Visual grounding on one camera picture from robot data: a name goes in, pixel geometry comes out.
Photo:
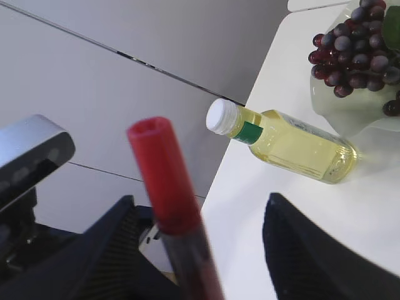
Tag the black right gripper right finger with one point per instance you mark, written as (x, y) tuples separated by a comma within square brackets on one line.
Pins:
[(304, 262)]

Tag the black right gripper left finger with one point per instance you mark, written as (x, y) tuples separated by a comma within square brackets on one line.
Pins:
[(102, 263)]

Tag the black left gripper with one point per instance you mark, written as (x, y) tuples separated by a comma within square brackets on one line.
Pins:
[(24, 242)]

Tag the red glitter pen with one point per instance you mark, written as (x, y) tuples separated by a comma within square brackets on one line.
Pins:
[(178, 217)]

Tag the yellow tea bottle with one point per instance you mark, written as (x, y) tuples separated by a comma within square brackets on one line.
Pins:
[(284, 142)]

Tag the artificial purple grape bunch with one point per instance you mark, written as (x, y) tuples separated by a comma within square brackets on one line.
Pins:
[(356, 53)]

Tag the green wavy glass plate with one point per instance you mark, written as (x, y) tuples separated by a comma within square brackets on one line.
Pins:
[(353, 103)]

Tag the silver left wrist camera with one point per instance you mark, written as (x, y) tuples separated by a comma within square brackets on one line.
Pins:
[(31, 149)]

